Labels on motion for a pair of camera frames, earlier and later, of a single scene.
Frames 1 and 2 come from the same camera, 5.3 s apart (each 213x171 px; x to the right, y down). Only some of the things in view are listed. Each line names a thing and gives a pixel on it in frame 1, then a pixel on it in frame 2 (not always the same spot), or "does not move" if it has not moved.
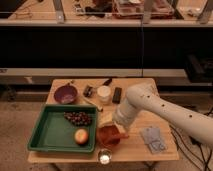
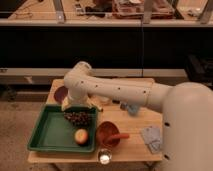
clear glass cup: [105, 156] does not move
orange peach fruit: [81, 136] does not move
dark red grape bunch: [78, 117] does not move
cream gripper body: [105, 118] → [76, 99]
